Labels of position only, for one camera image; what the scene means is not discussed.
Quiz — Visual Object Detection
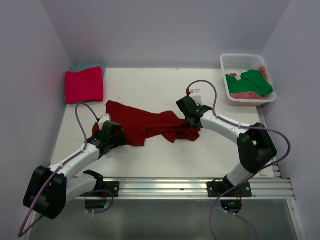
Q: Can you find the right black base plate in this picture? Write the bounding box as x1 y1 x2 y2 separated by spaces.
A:
206 177 253 198

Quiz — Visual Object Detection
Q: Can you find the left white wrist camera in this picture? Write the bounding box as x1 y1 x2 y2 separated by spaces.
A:
97 113 111 126

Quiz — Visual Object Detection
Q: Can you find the dark red t shirt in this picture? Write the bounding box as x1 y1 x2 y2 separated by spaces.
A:
106 100 201 147

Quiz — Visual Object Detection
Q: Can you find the folded pink t shirt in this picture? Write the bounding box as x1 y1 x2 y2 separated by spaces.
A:
65 66 105 104

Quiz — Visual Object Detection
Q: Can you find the salmon pink t shirt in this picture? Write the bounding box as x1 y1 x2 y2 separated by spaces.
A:
230 66 269 100

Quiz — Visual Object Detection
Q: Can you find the white plastic basket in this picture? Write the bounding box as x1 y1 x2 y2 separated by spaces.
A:
220 54 276 107

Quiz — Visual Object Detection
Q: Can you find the aluminium mounting rail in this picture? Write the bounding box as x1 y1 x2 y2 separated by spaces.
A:
72 176 296 200

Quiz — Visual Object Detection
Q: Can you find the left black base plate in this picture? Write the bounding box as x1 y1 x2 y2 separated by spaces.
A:
92 181 120 198

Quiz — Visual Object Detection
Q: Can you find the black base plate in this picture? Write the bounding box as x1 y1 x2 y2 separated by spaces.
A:
206 177 253 198
92 181 120 198

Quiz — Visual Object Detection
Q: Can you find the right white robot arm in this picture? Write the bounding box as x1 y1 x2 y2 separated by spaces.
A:
176 96 277 197

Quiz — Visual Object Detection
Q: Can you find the green t shirt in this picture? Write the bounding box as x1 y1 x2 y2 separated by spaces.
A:
225 69 274 98

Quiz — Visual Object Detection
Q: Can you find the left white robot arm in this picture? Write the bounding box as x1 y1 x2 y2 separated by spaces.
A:
23 120 127 220

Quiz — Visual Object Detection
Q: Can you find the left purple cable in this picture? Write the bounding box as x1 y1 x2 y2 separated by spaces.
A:
17 102 101 238

